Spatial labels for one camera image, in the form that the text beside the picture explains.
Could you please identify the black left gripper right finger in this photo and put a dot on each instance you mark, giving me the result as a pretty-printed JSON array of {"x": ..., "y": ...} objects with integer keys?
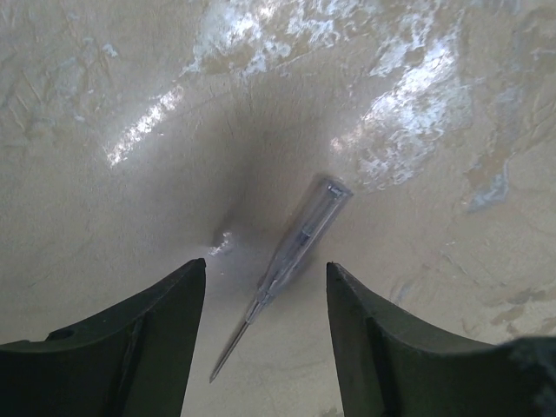
[{"x": 392, "y": 363}]

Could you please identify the clear handle screwdriver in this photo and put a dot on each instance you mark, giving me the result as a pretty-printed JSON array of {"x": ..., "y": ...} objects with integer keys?
[{"x": 325, "y": 200}]

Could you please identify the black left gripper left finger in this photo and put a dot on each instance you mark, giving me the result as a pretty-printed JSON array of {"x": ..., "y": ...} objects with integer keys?
[{"x": 132, "y": 359}]

